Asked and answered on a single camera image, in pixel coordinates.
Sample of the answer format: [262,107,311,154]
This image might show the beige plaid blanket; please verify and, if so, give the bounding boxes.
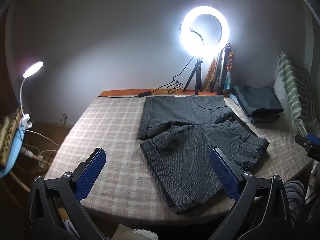
[44,94,314,221]

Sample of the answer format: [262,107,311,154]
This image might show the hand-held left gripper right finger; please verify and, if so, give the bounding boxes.
[209,148,293,240]

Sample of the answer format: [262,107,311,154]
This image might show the person's striped trouser leg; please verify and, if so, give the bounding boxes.
[283,180,306,229]

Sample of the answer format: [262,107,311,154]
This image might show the green striped white pillow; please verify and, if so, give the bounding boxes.
[273,51,320,140]

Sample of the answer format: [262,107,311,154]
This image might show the folded grey tripod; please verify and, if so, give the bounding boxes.
[214,44,232,96]

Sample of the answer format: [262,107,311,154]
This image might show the blue chair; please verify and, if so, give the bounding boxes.
[0,124,52,193]

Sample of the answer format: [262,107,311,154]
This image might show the dark green folded pants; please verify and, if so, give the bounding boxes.
[231,84,285,118]

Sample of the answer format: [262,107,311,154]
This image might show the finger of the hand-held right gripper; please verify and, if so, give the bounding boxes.
[295,134,312,153]
[306,133,320,147]

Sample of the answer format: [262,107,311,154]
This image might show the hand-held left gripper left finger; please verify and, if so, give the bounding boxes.
[27,148,108,240]

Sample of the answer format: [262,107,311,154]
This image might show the grey checked short pants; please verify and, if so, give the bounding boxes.
[137,94,270,215]

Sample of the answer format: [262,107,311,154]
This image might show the white lamp cable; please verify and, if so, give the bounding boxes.
[24,127,62,168]

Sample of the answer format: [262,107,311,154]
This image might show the brown patterned cushion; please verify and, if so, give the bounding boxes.
[0,107,22,168]

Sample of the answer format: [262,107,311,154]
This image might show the white ring light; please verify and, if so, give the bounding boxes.
[180,6,229,56]

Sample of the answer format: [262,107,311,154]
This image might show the black ring light cable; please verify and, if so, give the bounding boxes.
[100,54,198,98]

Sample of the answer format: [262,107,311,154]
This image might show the white clip desk lamp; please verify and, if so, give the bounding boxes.
[19,60,44,128]

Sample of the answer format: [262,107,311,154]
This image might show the orange bed sheet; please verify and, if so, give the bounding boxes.
[99,88,227,98]

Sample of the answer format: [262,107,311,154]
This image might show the dark grey folded pants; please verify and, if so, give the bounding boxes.
[246,114,281,124]

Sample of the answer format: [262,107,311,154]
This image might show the small black tripod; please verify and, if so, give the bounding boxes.
[182,59,203,95]

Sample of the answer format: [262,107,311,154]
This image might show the black gooseneck phone holder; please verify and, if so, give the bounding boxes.
[187,27,205,46]

